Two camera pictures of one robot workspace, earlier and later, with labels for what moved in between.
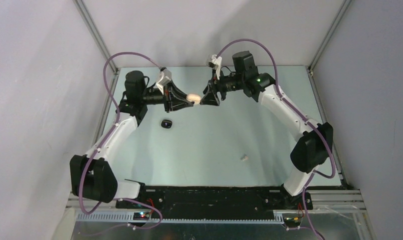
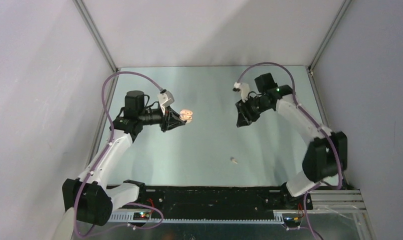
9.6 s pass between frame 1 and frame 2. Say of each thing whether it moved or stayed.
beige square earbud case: moved
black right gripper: moved
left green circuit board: stayed
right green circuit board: stayed
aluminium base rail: stayed
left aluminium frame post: stayed
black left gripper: moved
